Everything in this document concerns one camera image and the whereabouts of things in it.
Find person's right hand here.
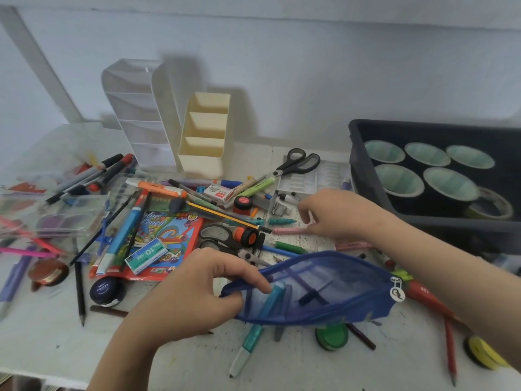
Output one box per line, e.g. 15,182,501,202
298,188,392,241

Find person's left hand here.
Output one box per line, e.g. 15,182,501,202
124,248,273,352

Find pink pen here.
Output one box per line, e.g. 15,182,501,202
272,226,315,236

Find blue mesh pencil pouch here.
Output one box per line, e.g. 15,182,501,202
220,251,408,327

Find person's left forearm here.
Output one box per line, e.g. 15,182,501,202
87,321,163,391

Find person's right forearm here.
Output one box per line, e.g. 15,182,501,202
372,207,521,363

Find green pen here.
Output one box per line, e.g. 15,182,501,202
275,240,317,255

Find blue pen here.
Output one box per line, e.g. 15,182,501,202
260,245,300,258

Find orange and black paint jar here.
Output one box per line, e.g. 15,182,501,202
233,227,268,247

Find grey pen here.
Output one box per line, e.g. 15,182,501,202
274,286,294,343

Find teal marker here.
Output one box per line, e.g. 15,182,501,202
229,281,286,379

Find yellow and black striped pencil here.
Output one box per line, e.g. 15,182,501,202
186,201,272,234

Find red paint jar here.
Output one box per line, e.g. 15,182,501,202
233,195,254,216

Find green highlighter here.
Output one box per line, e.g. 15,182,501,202
236,177,278,198

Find red coloured pencil box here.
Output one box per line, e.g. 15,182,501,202
117,211,205,282

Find paper cup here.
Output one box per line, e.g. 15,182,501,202
364,140,406,164
446,145,496,170
423,167,481,203
405,142,452,167
374,164,425,198

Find red and white staples box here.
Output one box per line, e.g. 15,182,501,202
204,184,235,202

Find green staples box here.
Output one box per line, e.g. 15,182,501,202
125,237,169,265

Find dark maroon pencil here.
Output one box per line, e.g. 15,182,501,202
346,323,377,351

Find thick red marker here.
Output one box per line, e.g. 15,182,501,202
392,272,455,319

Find black plastic crate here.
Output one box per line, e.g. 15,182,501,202
349,119,521,256

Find orange and white utility knife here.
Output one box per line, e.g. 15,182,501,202
125,178,188,198

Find blue marker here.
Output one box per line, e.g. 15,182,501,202
98,207,144,278

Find cream desk organizer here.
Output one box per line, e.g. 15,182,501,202
177,92,232,179

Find brown pencil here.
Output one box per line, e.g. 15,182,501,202
90,305,129,319

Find red pencil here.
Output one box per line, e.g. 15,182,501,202
443,315,458,387

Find clear tape roll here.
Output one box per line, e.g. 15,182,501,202
464,187,514,220

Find red-capped black marker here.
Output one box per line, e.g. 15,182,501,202
87,154,134,193

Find clear plastic case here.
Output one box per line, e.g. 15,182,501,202
0,175,160,241

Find brown paint jar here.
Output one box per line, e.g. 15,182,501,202
28,259,70,286

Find yellow paint jar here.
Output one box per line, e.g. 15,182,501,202
465,335,510,370

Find white desk organizer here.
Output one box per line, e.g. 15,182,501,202
101,59,182,167

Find magenta felt pen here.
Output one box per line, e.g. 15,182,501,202
0,246,50,259

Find purple pen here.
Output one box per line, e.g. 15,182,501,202
0,256,32,321

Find small black-handled scissors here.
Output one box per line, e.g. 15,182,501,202
199,225,272,268

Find large black-handled scissors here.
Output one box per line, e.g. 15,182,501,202
244,148,321,188

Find white shelf bracket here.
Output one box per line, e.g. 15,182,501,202
0,6,85,125

